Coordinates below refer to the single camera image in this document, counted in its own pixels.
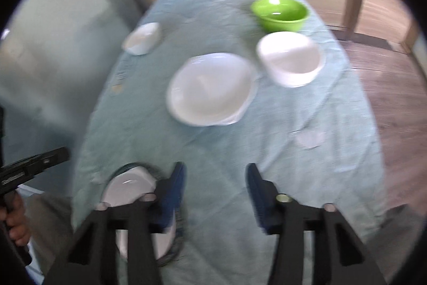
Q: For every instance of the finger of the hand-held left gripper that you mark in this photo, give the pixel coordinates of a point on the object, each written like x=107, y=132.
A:
x=55, y=156

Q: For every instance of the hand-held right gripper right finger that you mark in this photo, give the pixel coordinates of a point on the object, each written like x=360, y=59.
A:
x=256, y=198

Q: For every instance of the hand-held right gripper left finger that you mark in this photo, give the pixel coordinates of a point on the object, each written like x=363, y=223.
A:
x=174, y=195

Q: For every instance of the blue patterned plate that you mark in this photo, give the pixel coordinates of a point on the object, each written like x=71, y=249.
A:
x=133, y=166

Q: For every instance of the white eared plate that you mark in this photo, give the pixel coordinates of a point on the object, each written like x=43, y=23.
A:
x=238, y=117

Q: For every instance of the large white plate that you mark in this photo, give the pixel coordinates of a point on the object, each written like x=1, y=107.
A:
x=210, y=88

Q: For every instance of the small white bowl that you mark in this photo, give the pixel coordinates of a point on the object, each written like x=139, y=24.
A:
x=141, y=38

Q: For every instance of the person's left hand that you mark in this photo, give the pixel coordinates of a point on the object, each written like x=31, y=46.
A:
x=15, y=220

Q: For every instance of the teal quilted blanket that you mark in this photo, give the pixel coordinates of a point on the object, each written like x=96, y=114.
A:
x=213, y=144

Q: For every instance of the grey cloth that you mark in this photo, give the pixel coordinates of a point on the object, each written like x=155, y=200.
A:
x=402, y=221
x=50, y=231

